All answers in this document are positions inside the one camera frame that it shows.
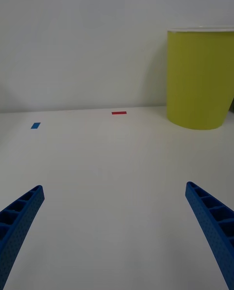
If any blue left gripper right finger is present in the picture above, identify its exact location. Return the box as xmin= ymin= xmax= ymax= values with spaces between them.
xmin=185 ymin=181 xmax=234 ymax=290

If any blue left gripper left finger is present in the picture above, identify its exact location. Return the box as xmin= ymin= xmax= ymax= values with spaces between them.
xmin=0 ymin=185 xmax=45 ymax=290

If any yellow-green plastic bin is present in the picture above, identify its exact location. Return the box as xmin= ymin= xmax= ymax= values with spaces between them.
xmin=166 ymin=25 xmax=234 ymax=131

